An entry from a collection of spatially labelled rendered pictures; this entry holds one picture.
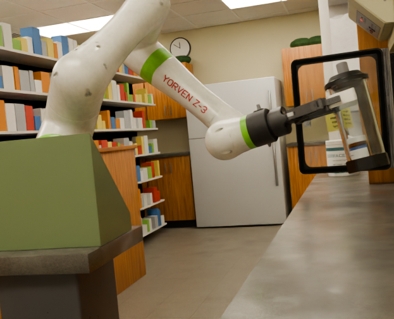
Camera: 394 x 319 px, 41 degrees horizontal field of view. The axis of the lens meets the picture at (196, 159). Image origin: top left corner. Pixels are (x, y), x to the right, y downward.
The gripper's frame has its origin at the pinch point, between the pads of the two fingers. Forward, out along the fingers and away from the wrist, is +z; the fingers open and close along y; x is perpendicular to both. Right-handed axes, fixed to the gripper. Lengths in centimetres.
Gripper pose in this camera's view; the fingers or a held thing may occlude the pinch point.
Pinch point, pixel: (349, 98)
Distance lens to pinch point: 137.1
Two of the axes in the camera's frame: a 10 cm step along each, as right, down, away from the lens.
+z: 8.6, -2.8, -4.2
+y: 4.3, -0.2, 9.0
